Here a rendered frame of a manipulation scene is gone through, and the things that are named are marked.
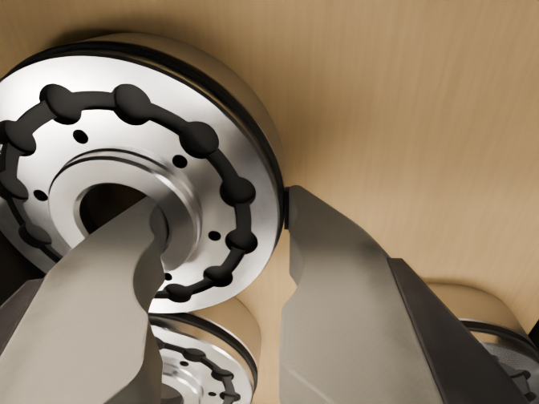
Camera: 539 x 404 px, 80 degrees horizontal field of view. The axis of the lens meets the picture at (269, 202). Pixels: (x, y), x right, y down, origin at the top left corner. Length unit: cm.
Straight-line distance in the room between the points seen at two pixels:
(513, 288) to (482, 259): 3
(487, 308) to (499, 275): 2
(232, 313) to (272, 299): 2
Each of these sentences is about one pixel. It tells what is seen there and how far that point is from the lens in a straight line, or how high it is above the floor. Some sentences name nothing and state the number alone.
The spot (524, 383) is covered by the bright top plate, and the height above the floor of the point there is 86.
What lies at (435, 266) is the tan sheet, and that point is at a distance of 18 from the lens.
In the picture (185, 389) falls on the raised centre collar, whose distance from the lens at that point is 19.
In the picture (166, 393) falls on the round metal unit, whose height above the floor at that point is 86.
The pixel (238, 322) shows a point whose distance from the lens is 18.
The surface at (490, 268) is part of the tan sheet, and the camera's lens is 19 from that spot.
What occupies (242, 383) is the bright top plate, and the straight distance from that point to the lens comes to 19.
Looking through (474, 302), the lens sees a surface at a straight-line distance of 18.
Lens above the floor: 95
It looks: 57 degrees down
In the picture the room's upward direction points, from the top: 174 degrees counter-clockwise
